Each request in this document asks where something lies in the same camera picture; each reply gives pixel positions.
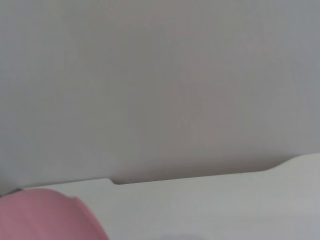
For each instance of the pink plastic bowl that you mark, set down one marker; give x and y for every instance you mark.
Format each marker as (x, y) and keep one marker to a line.
(42, 217)

